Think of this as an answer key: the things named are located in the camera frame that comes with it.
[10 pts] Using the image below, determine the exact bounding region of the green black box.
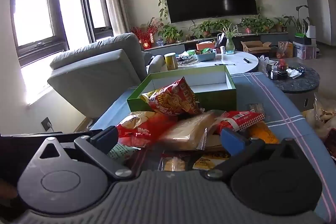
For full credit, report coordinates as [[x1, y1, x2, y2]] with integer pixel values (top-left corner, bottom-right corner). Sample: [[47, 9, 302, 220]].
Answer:
[[294, 33, 312, 45]]

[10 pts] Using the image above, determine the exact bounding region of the yellow can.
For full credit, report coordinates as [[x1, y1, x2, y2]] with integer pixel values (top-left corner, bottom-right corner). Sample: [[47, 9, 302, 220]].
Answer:
[[164, 53, 179, 71]]

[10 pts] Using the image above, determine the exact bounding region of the white round table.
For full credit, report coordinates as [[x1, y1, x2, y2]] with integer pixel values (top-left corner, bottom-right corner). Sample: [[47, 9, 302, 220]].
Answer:
[[148, 50, 259, 75]]

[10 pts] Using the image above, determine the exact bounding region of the red berry decoration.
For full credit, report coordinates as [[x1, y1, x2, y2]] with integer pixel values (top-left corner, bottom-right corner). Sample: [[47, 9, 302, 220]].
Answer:
[[131, 18, 161, 50]]

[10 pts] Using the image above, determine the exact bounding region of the green cardboard box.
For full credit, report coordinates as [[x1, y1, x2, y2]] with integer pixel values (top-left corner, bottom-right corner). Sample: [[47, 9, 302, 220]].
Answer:
[[127, 65, 237, 112]]

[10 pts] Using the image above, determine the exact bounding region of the dark framed window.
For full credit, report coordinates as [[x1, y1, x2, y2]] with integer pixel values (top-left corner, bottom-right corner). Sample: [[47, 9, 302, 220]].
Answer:
[[10, 0, 113, 67]]

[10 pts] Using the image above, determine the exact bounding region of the orange box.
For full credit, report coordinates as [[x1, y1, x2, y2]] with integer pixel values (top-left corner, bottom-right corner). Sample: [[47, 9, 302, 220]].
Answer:
[[196, 41, 219, 51]]

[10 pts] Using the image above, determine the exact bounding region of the white planter with tall plant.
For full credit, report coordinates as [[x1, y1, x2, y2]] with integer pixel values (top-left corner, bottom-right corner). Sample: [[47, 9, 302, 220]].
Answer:
[[283, 5, 317, 39]]

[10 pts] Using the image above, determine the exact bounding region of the green potted plant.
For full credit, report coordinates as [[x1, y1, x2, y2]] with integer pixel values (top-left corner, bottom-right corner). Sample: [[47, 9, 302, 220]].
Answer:
[[238, 15, 275, 34], [157, 25, 184, 45], [274, 15, 287, 33], [196, 20, 218, 38]]

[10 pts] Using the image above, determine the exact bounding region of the small clear snack packet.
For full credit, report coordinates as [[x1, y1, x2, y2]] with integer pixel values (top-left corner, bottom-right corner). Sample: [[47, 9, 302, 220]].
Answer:
[[247, 103, 266, 119]]

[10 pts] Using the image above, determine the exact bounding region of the red ridged snack packet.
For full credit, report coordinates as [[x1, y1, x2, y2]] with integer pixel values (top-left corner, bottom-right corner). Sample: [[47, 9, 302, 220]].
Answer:
[[215, 110, 265, 133]]

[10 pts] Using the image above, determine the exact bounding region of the clear storage box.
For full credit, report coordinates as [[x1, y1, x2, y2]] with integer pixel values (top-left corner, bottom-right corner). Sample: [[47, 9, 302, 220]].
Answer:
[[293, 42, 317, 60]]

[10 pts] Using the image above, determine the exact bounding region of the red patterned chips bag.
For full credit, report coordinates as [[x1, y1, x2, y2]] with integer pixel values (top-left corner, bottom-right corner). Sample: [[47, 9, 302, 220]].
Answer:
[[140, 77, 205, 116]]

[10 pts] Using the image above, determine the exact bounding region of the glass vase with grass plant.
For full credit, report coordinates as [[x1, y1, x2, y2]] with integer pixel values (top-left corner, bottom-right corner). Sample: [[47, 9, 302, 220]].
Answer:
[[218, 22, 240, 52]]

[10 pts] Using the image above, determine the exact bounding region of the grey sofa cushion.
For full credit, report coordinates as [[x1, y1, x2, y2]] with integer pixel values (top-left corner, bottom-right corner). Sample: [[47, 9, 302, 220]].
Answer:
[[148, 55, 166, 74]]

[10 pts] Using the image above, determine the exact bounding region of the glass plate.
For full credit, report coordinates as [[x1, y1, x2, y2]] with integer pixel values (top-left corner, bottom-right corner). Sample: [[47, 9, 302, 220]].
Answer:
[[177, 55, 200, 65]]

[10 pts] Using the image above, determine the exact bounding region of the clear cracker packet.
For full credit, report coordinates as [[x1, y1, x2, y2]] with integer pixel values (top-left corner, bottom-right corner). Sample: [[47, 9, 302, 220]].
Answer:
[[160, 155, 193, 172]]

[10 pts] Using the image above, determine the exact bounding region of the blue basket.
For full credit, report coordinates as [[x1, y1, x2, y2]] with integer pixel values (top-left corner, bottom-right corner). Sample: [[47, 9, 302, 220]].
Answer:
[[195, 49, 217, 62]]

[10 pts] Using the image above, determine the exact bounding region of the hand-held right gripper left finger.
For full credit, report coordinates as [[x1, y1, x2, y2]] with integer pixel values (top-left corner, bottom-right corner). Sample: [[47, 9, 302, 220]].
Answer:
[[31, 126, 134, 180]]

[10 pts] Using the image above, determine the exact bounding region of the yellow black snack packet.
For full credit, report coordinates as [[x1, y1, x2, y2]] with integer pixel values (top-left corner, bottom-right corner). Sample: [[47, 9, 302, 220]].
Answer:
[[192, 151, 232, 170]]

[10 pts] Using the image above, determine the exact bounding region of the white plastic bag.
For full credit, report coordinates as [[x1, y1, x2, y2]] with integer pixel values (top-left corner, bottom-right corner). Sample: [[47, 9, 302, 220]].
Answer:
[[258, 55, 270, 74]]

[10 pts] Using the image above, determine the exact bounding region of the red cracker packet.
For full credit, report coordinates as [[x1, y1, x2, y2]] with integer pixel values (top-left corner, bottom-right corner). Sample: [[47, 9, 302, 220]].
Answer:
[[115, 111, 179, 148]]

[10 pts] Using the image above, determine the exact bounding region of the orange snack packet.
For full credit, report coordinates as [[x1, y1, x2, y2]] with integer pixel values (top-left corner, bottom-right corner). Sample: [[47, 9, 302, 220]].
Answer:
[[247, 121, 279, 144]]

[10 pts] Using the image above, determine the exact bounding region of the wall outlet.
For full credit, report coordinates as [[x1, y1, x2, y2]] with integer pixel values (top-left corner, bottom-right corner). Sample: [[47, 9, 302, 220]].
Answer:
[[41, 117, 53, 132]]

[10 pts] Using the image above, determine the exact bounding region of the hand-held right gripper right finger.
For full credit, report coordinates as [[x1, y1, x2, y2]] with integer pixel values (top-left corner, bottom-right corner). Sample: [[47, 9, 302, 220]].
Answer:
[[205, 128, 309, 179]]

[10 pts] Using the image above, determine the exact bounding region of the grey sofa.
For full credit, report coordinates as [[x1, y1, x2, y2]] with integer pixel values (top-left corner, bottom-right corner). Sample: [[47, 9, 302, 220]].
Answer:
[[47, 32, 164, 119]]

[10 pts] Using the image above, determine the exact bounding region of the dark round table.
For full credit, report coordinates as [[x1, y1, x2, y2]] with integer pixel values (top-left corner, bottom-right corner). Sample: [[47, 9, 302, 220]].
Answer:
[[266, 63, 321, 102]]

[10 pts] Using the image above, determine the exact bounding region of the white tissue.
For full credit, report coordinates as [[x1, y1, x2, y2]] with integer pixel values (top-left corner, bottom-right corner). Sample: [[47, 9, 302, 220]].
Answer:
[[286, 68, 300, 79]]

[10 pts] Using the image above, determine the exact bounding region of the open cardboard box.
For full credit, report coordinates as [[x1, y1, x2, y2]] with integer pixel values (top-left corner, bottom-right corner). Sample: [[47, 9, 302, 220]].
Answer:
[[241, 41, 272, 55]]

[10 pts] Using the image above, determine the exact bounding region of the toast bread packet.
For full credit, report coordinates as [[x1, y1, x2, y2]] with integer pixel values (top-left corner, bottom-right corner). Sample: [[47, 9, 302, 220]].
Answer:
[[157, 111, 226, 151]]

